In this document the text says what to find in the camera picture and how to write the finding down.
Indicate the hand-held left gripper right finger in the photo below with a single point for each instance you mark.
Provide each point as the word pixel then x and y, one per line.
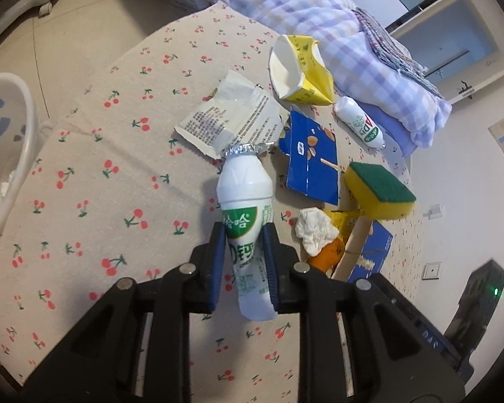
pixel 272 262

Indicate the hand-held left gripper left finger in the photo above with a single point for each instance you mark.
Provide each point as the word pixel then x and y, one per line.
pixel 216 262

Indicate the white tissue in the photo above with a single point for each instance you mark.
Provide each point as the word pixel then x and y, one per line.
pixel 315 229

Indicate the white green-label yogurt bottle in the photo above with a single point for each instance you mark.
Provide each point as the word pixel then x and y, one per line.
pixel 243 184

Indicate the small white red-label bottle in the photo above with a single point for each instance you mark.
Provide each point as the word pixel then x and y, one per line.
pixel 357 119

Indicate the crushed yellow paper carton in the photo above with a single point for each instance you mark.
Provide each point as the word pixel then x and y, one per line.
pixel 315 84

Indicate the white plastic basket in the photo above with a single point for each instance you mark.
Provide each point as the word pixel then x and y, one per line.
pixel 25 105

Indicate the orange peel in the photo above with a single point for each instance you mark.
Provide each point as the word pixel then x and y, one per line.
pixel 325 256

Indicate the yellow plastic wrapper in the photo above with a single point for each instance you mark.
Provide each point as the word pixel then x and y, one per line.
pixel 341 219

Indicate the flattened blue cardboard box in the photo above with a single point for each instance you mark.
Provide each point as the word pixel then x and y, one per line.
pixel 306 163

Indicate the open blue cardboard box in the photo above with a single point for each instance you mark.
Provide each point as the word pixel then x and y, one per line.
pixel 376 247

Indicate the wooden ice cream stick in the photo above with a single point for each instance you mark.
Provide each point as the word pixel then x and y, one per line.
pixel 332 163

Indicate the yellow green scouring sponge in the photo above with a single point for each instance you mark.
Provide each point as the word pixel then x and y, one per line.
pixel 374 193

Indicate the white printed snack wrapper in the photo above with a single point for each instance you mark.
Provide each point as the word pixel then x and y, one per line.
pixel 227 113

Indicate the purple bed sheet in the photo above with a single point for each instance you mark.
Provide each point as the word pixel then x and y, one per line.
pixel 390 128

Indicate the folded plaid cloth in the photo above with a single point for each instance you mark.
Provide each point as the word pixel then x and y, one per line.
pixel 386 46

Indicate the purple checked blanket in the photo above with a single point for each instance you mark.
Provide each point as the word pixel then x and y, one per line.
pixel 302 4

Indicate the white wall socket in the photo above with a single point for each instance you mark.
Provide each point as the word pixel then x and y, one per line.
pixel 431 271

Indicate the white wall plug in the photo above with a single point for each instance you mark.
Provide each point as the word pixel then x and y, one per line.
pixel 431 211

